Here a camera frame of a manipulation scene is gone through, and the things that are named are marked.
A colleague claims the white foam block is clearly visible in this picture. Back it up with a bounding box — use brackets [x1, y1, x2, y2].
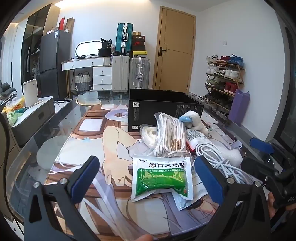
[220, 148, 243, 167]

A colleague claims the white charging cable bundle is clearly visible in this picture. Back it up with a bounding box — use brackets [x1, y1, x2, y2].
[195, 141, 256, 185]

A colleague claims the white tissue pack red wrapper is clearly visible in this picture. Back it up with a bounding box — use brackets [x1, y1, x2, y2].
[186, 129, 211, 153]

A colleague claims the white plush toy blue cap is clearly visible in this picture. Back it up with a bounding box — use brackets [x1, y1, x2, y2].
[179, 110, 209, 136]

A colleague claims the green medicine sachet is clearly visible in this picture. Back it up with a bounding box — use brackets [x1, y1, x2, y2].
[131, 155, 192, 202]

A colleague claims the bagged white cord with copper tips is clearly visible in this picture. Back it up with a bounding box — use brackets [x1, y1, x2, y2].
[153, 111, 187, 158]

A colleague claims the bagged white rope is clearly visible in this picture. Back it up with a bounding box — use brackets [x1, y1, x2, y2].
[139, 124, 160, 149]

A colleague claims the person's right hand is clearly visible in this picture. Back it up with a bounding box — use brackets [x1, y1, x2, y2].
[267, 191, 296, 220]

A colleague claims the person's left hand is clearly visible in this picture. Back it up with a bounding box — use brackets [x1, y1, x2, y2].
[135, 234, 154, 241]

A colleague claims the purple paper bag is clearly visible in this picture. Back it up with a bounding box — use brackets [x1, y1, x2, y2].
[228, 89, 250, 126]

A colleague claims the wooden shoe rack with shoes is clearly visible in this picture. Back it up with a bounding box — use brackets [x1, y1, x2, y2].
[204, 54, 245, 116]

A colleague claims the anime printed desk mat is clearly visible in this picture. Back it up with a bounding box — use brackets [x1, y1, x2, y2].
[45, 103, 218, 240]

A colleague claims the grey side cabinet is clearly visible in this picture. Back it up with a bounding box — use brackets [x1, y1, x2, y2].
[11, 96, 55, 147]

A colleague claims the black cardboard box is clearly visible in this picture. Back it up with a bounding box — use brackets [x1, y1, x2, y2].
[128, 89, 204, 132]

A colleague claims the black refrigerator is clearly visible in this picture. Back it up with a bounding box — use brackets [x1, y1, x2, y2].
[40, 30, 71, 100]

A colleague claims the woven basket bag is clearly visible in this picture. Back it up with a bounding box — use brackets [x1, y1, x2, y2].
[74, 71, 91, 92]

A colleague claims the tan wooden door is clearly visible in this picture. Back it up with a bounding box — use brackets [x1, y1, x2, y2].
[152, 6, 196, 92]

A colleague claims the white drawer desk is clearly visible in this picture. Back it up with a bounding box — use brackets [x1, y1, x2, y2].
[61, 57, 112, 91]

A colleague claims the silver suitcase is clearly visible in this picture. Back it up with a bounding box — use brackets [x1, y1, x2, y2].
[129, 57, 151, 89]

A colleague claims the stack of shoe boxes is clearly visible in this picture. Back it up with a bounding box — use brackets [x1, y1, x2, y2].
[132, 32, 147, 58]

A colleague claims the white suitcase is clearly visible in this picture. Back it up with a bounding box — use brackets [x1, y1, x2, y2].
[111, 55, 130, 92]

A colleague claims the oval vanity mirror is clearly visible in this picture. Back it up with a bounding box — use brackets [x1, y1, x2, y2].
[74, 40, 102, 57]

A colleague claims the black bag on desk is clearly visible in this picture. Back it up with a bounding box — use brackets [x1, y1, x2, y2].
[98, 38, 112, 57]

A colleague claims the teal suitcase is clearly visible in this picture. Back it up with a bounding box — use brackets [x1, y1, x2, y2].
[115, 23, 133, 56]

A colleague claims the black glass display cabinet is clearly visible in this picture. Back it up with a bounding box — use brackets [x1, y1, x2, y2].
[21, 4, 60, 83]

